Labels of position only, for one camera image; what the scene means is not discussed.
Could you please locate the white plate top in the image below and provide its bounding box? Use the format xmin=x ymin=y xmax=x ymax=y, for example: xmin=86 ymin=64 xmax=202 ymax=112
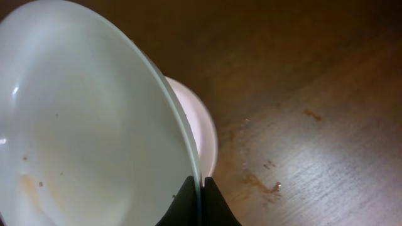
xmin=1 ymin=1 xmax=202 ymax=225

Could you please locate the white plate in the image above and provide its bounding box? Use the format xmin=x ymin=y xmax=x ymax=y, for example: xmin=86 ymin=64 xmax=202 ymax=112
xmin=166 ymin=77 xmax=218 ymax=178
xmin=1 ymin=1 xmax=202 ymax=225

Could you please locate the white plate bottom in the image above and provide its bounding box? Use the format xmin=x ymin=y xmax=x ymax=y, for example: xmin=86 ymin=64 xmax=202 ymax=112
xmin=166 ymin=77 xmax=218 ymax=178

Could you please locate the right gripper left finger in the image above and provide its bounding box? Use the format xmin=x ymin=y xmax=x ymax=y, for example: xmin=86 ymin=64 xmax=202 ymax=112
xmin=156 ymin=176 xmax=198 ymax=226

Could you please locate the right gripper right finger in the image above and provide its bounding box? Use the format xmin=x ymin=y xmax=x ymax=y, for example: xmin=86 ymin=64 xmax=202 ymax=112
xmin=202 ymin=177 xmax=241 ymax=226

